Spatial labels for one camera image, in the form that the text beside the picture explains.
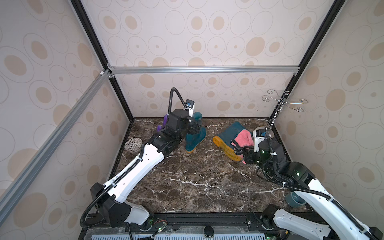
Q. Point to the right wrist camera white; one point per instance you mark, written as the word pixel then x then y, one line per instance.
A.
pixel 259 135

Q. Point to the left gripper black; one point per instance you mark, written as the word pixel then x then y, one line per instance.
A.
pixel 196 127

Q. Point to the diagonal aluminium bar left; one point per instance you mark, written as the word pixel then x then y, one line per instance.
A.
pixel 20 185

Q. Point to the horizontal aluminium bar back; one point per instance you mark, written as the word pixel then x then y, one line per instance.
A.
pixel 204 69

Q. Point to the patterned white bowl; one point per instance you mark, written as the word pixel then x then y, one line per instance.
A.
pixel 133 145

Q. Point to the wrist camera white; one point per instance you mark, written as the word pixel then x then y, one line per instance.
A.
pixel 190 105
pixel 259 135

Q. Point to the pink cloth black trim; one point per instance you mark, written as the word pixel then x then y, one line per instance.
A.
pixel 243 145

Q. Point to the grey-blue ceramic cup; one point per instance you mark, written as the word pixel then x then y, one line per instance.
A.
pixel 294 201

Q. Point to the teal rubber boot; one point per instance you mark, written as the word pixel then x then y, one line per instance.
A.
pixel 192 141
pixel 223 140

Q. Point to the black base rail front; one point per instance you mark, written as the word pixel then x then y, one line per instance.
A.
pixel 193 226

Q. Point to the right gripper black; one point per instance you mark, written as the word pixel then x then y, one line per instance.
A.
pixel 250 155

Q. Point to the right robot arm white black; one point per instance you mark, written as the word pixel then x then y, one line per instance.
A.
pixel 296 177

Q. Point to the chrome hook stand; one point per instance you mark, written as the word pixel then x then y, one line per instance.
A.
pixel 283 101

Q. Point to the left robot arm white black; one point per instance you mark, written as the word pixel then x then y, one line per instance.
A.
pixel 109 204

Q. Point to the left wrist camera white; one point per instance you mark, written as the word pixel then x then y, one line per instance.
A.
pixel 190 105

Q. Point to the purple rubber boot yellow sole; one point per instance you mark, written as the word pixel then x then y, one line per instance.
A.
pixel 164 123

